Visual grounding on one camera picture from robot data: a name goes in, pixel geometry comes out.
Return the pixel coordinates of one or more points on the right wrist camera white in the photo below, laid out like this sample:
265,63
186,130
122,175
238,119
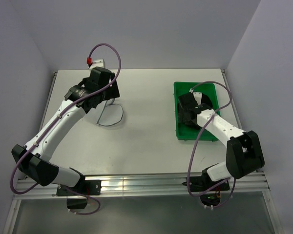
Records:
195,98

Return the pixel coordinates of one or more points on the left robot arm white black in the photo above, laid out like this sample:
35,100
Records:
33,158

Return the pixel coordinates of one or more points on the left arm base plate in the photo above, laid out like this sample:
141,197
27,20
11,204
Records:
86,187

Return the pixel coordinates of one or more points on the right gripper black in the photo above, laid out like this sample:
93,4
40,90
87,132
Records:
181,118

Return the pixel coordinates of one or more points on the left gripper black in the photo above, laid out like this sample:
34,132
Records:
112,92

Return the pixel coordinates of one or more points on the aluminium mounting rail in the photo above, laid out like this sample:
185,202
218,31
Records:
140,185

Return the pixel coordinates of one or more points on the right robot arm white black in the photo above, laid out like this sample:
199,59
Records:
243,150

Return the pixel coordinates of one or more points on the white mesh laundry bag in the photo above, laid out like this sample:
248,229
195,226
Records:
111,114

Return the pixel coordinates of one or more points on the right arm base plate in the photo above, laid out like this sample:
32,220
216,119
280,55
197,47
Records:
203,182

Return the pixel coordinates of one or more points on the green plastic tray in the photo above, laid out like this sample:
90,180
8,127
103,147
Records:
185,132

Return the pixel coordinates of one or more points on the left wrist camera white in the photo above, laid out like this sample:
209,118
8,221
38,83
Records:
95,63

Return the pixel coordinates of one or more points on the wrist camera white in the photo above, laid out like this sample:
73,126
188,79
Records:
95,63
195,98

